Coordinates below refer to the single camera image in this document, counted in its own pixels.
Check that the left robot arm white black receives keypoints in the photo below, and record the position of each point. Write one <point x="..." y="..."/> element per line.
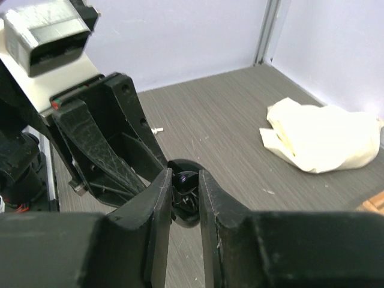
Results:
<point x="20" y="155"/>

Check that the white earbud left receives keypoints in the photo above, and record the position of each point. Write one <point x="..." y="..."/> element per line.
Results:
<point x="157" y="130"/>

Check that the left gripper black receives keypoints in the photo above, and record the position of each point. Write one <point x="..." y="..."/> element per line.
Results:
<point x="106" y="110"/>

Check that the black earbud charging case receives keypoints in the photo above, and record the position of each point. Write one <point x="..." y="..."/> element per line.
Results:
<point x="185" y="209"/>

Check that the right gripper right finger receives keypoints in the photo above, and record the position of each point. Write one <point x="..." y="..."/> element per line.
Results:
<point x="245" y="248"/>

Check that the cream cloth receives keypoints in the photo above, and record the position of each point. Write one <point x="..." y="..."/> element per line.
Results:
<point x="321" y="139"/>

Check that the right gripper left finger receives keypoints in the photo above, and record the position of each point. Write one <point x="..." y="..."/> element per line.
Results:
<point x="126" y="248"/>

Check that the black earbud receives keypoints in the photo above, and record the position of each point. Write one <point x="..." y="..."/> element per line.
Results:
<point x="186" y="182"/>

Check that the wooden clothes rack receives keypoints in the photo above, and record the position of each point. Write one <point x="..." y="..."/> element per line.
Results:
<point x="375" y="203"/>

